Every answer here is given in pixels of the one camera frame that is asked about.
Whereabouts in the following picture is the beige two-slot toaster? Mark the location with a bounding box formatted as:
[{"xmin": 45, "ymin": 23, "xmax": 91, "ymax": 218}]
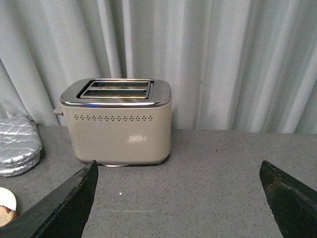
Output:
[{"xmin": 53, "ymin": 78, "xmax": 172, "ymax": 167}]

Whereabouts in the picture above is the brown bread slice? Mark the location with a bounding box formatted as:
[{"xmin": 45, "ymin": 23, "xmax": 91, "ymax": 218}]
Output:
[{"xmin": 0, "ymin": 205, "xmax": 18, "ymax": 227}]

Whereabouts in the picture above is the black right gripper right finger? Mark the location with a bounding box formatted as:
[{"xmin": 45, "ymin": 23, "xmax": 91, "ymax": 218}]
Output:
[{"xmin": 259, "ymin": 161, "xmax": 317, "ymax": 238}]

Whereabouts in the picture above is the grey curtain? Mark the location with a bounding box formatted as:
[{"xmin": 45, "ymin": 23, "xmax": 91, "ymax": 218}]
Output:
[{"xmin": 0, "ymin": 0, "xmax": 317, "ymax": 133}]

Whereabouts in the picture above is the white plate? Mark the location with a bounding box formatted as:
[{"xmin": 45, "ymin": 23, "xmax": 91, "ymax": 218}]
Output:
[{"xmin": 0, "ymin": 187, "xmax": 17, "ymax": 211}]

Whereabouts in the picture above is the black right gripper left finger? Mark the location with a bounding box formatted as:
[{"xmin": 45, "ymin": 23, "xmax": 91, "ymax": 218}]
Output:
[{"xmin": 0, "ymin": 161, "xmax": 99, "ymax": 238}]

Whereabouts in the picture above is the silver quilted oven mitt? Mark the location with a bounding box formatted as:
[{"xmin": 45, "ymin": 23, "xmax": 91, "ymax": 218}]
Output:
[{"xmin": 0, "ymin": 116, "xmax": 42, "ymax": 178}]

